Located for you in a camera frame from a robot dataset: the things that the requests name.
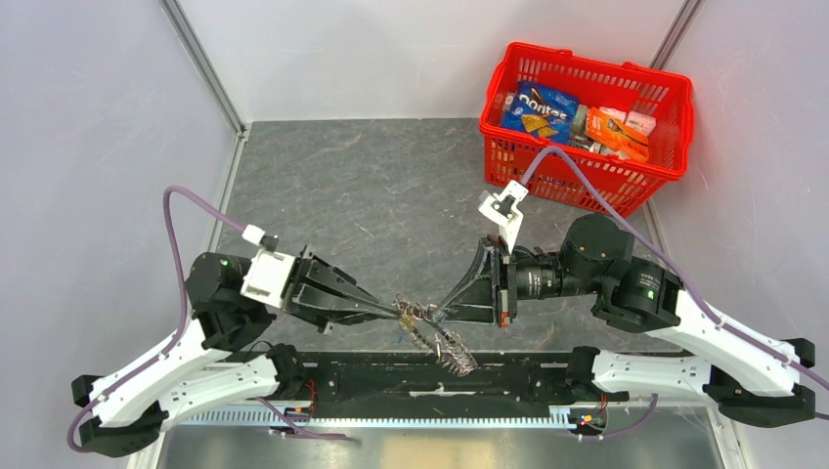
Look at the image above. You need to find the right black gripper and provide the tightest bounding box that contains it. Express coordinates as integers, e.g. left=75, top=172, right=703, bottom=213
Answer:
left=431, top=233, right=602, bottom=325

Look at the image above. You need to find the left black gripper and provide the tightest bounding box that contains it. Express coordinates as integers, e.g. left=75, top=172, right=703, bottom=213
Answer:
left=255, top=243, right=407, bottom=334

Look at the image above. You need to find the round keyring disc with keys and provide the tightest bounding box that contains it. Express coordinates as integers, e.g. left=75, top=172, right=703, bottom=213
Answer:
left=393, top=295, right=479, bottom=377

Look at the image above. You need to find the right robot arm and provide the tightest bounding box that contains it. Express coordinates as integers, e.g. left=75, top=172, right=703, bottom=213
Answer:
left=428, top=213, right=817, bottom=428

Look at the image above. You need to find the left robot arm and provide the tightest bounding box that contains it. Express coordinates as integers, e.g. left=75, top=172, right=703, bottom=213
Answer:
left=67, top=248, right=399, bottom=458

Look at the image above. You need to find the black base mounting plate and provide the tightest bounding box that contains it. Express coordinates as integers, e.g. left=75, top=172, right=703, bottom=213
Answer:
left=275, top=352, right=629, bottom=420

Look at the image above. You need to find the blue Doritos bag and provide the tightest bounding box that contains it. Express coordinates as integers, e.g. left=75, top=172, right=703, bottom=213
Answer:
left=500, top=80, right=580, bottom=144

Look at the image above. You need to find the orange snack box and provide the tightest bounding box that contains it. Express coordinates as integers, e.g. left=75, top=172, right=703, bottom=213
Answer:
left=585, top=107, right=650, bottom=162

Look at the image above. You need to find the red plastic shopping basket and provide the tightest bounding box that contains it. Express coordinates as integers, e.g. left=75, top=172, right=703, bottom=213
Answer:
left=479, top=42, right=694, bottom=216

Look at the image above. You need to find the pink small box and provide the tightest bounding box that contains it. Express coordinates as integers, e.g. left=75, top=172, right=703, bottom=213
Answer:
left=625, top=111, right=657, bottom=137

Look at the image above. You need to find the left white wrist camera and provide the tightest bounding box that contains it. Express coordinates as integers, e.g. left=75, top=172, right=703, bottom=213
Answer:
left=240, top=225, right=296, bottom=310

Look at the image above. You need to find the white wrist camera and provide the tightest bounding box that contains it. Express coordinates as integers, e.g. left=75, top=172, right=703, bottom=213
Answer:
left=478, top=180, right=529, bottom=253
left=240, top=225, right=296, bottom=310

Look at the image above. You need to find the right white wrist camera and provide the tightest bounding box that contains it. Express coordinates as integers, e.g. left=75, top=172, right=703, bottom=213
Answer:
left=478, top=180, right=529, bottom=253

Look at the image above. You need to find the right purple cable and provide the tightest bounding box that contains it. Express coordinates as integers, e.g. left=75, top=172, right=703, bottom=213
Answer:
left=519, top=146, right=829, bottom=422

